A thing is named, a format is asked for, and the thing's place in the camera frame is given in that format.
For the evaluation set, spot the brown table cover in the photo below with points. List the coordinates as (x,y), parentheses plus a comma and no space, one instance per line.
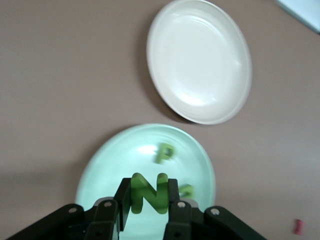
(50,75)

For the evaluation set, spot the green plate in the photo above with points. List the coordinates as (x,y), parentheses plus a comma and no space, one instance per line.
(107,165)

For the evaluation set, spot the red foam letter I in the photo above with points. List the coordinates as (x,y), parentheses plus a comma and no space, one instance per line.
(298,226)

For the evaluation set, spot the table edge rail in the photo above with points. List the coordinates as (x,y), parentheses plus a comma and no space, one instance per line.
(305,12)

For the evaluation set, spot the green foam letter P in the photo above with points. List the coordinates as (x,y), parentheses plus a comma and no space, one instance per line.
(161,156)

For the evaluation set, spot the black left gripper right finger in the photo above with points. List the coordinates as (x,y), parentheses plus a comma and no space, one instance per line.
(173,192)

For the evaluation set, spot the green foam letter C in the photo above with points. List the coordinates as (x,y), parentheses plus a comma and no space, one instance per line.
(186,193)

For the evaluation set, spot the green foam letter N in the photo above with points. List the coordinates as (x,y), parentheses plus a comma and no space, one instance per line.
(150,195)

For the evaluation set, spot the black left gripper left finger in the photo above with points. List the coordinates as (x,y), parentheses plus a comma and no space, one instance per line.
(125,195)

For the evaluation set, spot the beige plate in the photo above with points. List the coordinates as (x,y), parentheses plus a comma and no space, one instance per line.
(200,62)

